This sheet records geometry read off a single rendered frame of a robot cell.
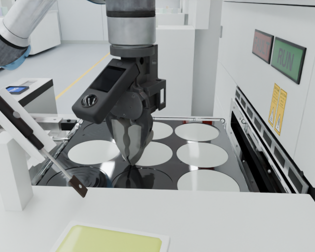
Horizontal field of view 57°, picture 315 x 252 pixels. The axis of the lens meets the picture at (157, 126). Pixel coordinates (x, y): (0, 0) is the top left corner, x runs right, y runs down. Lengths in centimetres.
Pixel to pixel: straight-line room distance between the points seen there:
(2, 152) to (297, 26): 40
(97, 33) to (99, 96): 830
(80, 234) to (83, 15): 861
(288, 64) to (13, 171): 38
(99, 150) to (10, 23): 56
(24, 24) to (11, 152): 72
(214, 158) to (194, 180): 9
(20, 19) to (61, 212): 75
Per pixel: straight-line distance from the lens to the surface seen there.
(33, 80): 94
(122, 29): 44
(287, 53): 47
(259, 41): 61
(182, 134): 66
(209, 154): 58
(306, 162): 41
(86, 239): 21
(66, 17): 892
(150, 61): 50
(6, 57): 107
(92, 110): 41
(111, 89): 42
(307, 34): 43
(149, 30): 45
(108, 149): 60
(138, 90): 46
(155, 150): 59
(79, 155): 59
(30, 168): 62
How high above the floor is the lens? 118
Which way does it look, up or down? 24 degrees down
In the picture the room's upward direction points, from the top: straight up
